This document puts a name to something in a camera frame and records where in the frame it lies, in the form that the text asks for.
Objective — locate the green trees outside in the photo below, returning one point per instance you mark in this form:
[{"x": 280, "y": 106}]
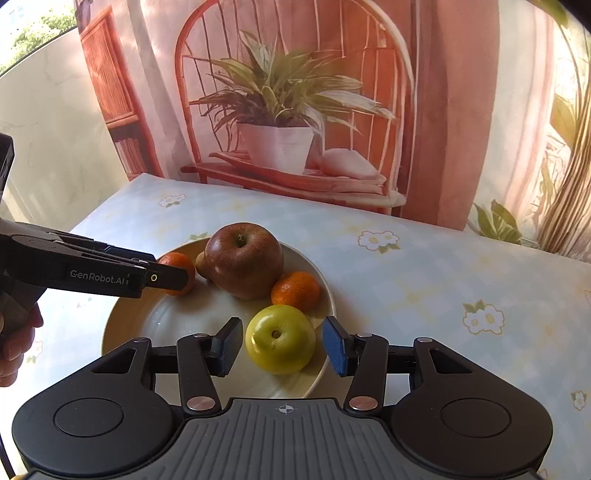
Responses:
[{"x": 41, "y": 37}]

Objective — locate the brown kiwi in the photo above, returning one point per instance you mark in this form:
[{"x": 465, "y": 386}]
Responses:
[{"x": 201, "y": 265}]

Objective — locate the red apple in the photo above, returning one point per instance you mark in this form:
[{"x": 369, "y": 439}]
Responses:
[{"x": 244, "y": 263}]

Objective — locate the cream round plate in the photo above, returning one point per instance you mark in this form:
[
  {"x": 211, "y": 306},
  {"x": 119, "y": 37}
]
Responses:
[{"x": 184, "y": 332}]

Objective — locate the green apple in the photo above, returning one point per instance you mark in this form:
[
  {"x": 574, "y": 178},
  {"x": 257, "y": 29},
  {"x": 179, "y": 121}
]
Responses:
[{"x": 281, "y": 341}]

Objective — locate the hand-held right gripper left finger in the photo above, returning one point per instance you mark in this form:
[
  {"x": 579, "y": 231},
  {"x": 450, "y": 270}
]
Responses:
[{"x": 229, "y": 346}]

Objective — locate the orange tangerine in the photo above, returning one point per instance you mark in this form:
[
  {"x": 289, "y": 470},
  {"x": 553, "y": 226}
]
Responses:
[
  {"x": 298, "y": 290},
  {"x": 178, "y": 261}
]

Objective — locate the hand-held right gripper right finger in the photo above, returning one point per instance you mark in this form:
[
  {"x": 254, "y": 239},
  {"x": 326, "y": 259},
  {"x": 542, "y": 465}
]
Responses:
[{"x": 336, "y": 346}]

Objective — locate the person's left hand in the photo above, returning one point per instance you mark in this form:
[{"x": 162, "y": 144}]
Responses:
[{"x": 16, "y": 346}]

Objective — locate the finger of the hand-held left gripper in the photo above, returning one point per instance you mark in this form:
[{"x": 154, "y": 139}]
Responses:
[
  {"x": 171, "y": 279},
  {"x": 92, "y": 249}
]

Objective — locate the printed backdrop cloth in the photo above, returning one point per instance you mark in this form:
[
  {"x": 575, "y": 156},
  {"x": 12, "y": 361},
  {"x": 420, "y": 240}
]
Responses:
[{"x": 438, "y": 115}]

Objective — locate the white marble board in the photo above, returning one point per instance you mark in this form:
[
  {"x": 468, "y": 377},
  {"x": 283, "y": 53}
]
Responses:
[{"x": 55, "y": 138}]

